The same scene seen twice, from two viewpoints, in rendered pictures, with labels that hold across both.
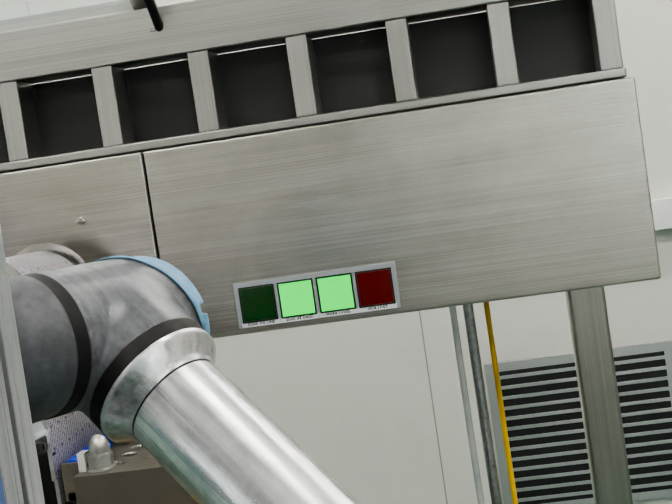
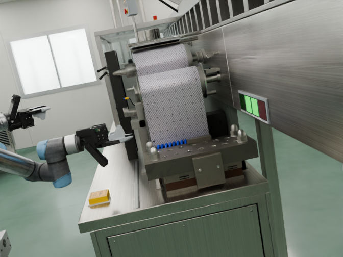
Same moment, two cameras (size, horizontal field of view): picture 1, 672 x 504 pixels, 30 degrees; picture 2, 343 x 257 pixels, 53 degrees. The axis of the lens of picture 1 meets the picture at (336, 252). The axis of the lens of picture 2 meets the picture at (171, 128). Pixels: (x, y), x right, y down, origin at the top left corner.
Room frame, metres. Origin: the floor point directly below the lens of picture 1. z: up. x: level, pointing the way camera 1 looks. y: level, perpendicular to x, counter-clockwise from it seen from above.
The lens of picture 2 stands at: (1.46, -0.91, 1.39)
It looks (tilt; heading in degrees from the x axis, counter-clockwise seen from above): 13 degrees down; 80
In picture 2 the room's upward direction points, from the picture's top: 11 degrees counter-clockwise
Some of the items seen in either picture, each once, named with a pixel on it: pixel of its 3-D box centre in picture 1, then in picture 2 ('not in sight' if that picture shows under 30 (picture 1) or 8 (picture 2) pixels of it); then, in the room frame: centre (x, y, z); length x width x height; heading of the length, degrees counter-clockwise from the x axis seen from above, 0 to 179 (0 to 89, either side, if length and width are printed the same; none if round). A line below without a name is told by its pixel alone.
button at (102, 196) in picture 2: not in sight; (99, 197); (1.37, 0.33, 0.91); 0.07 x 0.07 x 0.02; 83
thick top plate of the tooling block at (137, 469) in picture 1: (175, 456); (198, 154); (1.76, 0.27, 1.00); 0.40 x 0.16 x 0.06; 173
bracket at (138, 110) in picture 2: not in sight; (141, 138); (1.58, 0.50, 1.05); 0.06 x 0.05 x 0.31; 173
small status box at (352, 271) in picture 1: (316, 295); (252, 105); (1.89, 0.04, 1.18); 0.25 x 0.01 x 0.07; 83
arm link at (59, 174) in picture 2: not in sight; (56, 172); (1.22, 0.46, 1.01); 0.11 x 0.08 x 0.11; 141
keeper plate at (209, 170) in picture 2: not in sight; (209, 170); (1.76, 0.17, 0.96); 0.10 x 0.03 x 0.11; 173
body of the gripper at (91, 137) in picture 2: not in sight; (93, 137); (1.39, 0.43, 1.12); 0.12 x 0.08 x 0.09; 173
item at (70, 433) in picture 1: (71, 394); (177, 122); (1.73, 0.39, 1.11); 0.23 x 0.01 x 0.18; 173
